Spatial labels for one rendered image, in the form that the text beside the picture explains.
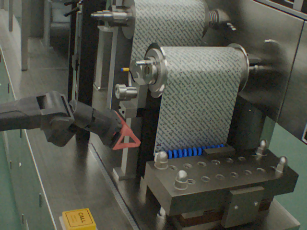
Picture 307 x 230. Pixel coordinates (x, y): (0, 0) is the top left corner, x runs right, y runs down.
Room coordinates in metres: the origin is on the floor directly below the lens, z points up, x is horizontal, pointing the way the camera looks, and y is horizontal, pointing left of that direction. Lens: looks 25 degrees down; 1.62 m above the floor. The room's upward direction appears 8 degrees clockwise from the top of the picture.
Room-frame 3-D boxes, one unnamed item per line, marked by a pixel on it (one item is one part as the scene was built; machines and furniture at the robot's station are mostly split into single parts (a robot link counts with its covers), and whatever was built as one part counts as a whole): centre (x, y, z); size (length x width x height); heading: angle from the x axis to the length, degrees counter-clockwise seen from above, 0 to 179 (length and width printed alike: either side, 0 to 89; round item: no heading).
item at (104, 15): (1.26, 0.21, 1.33); 0.06 x 0.03 x 0.03; 117
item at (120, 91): (1.07, 0.10, 1.18); 0.04 x 0.02 x 0.04; 27
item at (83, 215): (0.83, 0.15, 0.91); 0.07 x 0.07 x 0.02; 27
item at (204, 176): (0.99, -0.21, 1.00); 0.40 x 0.16 x 0.06; 117
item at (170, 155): (1.06, -0.13, 1.03); 0.21 x 0.04 x 0.03; 117
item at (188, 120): (1.08, -0.12, 1.11); 0.23 x 0.01 x 0.18; 117
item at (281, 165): (1.02, -0.37, 1.05); 0.04 x 0.04 x 0.04
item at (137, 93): (1.09, 0.07, 1.05); 0.06 x 0.05 x 0.31; 117
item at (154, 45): (1.08, 0.02, 1.25); 0.15 x 0.01 x 0.15; 27
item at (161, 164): (0.96, -0.03, 1.05); 0.04 x 0.04 x 0.04
